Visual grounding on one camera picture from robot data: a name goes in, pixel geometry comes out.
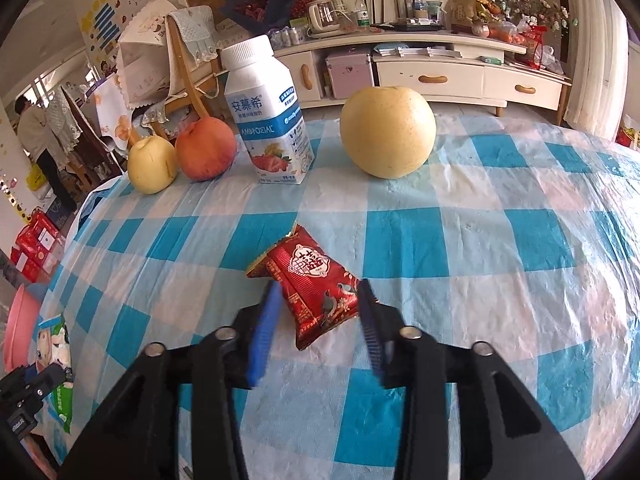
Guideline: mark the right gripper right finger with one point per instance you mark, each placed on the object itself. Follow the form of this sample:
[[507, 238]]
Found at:
[[504, 432]]

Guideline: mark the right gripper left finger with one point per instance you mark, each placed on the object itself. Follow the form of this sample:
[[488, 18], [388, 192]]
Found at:
[[133, 434]]

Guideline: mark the red snack packet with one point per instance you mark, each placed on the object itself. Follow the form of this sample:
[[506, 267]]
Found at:
[[320, 293]]

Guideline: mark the blue snack wrapper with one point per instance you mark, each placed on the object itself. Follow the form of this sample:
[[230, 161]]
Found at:
[[53, 348]]

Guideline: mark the red gift boxes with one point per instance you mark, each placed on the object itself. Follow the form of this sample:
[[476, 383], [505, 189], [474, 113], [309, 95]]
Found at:
[[38, 248]]

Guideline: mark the blue checkered tablecloth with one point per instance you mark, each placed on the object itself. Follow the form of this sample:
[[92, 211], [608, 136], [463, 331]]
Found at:
[[519, 233]]

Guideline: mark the small yellow pear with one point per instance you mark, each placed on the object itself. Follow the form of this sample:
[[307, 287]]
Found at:
[[152, 165]]

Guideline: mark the person in white sweater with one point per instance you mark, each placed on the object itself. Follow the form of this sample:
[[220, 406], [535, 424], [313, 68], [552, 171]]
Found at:
[[36, 138]]

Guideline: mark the red apple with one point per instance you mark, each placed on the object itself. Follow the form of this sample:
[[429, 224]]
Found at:
[[206, 149]]

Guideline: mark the large yellow pear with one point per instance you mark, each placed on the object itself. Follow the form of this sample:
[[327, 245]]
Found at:
[[388, 132]]

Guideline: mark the wooden dining chair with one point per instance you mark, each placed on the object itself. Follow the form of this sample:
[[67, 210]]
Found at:
[[167, 60]]

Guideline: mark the white yogurt drink bottle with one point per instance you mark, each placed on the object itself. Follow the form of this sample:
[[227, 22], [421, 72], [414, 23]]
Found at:
[[264, 105]]

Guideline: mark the white TV cabinet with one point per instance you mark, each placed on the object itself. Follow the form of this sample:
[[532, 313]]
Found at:
[[441, 66]]

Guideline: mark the pink storage box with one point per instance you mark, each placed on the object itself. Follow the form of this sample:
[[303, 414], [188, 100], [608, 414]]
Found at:
[[349, 71]]

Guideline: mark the white curtain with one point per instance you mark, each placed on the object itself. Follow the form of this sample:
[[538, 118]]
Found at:
[[598, 65]]

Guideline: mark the dark blue flower bouquet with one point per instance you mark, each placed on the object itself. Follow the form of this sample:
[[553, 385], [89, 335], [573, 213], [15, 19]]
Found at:
[[258, 17]]

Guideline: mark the electric glass kettle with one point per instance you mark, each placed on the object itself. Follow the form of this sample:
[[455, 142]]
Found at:
[[322, 17]]

